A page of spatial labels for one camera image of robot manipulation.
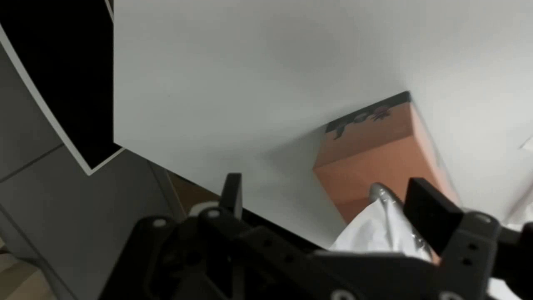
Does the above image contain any orange tissue box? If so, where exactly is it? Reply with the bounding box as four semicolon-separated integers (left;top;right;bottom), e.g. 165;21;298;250
311;90;463;225

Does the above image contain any black panel with white border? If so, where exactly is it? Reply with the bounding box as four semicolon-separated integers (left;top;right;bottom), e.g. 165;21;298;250
0;0;126;176

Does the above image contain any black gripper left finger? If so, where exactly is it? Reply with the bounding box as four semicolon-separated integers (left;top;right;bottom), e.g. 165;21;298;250
220;171;245;220

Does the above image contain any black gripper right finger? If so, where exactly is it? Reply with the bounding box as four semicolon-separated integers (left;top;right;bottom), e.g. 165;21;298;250
401;176;466;256

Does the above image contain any white tissue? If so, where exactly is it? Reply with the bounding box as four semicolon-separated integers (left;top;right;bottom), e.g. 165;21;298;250
328;195;441;263

